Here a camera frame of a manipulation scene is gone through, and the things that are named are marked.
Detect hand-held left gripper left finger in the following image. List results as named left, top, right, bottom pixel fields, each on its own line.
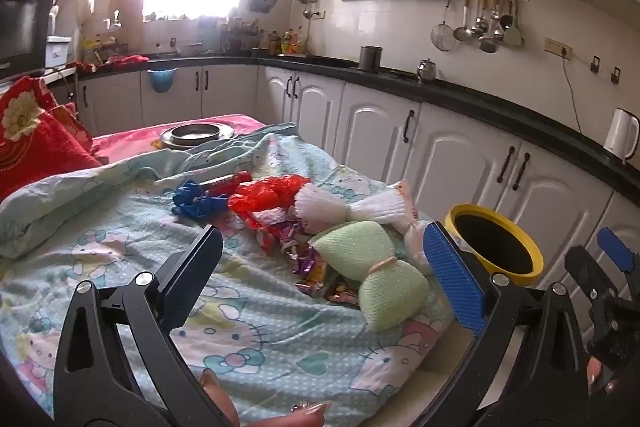
left=52, top=224, right=241, bottom=427

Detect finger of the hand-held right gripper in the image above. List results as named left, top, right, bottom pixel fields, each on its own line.
left=565, top=246, right=610, bottom=308
left=597, top=227, right=640, bottom=275

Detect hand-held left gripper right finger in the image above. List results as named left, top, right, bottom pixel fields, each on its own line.
left=422, top=222, right=586, bottom=427

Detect white plastic wrapper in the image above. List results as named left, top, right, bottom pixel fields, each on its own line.
left=392, top=180, right=437, bottom=275

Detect yellow-rimmed brown bin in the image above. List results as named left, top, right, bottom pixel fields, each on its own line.
left=444, top=204, right=545, bottom=288

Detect blue plastic bag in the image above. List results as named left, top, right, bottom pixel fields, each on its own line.
left=172, top=179, right=236, bottom=220

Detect green knitted bow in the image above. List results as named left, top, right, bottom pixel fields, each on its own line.
left=307, top=221, right=432, bottom=333

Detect shiny purple candy wrapper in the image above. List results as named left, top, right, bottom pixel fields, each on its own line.
left=256, top=216, right=315, bottom=259

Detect red plastic bag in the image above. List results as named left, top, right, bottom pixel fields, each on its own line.
left=227, top=175, right=308, bottom=228

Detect brown snack bar packet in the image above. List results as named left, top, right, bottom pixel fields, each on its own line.
left=322, top=279, right=362, bottom=306

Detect white knitted bow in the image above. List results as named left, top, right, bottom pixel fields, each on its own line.
left=292, top=186, right=407, bottom=229

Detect person's right hand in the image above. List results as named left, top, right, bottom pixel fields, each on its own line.
left=586, top=356, right=622, bottom=399

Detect person's left hand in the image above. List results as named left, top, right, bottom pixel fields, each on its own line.
left=200, top=368, right=334, bottom=427

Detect cartoon printed blanket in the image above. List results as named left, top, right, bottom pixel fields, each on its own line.
left=0, top=122, right=463, bottom=427

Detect white electric kettle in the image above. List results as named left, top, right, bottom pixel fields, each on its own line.
left=602, top=108, right=640, bottom=166

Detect round metal plate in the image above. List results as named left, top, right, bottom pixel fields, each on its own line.
left=160, top=123, right=234, bottom=152

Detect pink bed sheet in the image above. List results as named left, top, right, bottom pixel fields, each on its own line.
left=92, top=113, right=268, bottom=154

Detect white lower kitchen cabinets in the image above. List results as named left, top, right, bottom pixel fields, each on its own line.
left=75, top=57, right=640, bottom=358

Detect black kitchen countertop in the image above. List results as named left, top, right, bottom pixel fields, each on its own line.
left=45, top=52, right=640, bottom=196

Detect blue hanging basin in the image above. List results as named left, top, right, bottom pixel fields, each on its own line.
left=148, top=68, right=179, bottom=94

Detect metal teapot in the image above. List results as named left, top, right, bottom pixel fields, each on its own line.
left=417, top=58, right=439, bottom=84

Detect red flowered pillow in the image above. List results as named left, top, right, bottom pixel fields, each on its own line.
left=0, top=77, right=108, bottom=202

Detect red cloth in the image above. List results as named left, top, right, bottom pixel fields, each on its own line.
left=75, top=54, right=149, bottom=73

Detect black cylindrical pot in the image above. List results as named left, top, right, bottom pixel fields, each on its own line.
left=360, top=46, right=384, bottom=73

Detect group of condiment bottles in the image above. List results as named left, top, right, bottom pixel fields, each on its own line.
left=260, top=27, right=307, bottom=56

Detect row of hanging kitchen utensils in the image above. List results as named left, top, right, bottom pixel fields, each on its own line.
left=431, top=0, right=532, bottom=56

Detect pale storage box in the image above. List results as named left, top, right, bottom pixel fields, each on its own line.
left=46, top=36, right=73, bottom=68

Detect wooden cutting board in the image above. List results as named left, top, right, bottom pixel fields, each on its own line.
left=109, top=0, right=145, bottom=30

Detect black microwave oven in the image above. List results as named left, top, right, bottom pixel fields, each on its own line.
left=0, top=0, right=57, bottom=81

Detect black power cable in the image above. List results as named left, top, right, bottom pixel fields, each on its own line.
left=562, top=54, right=587, bottom=134

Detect beige wall socket strip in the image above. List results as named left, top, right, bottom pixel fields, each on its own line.
left=544, top=38, right=574, bottom=58

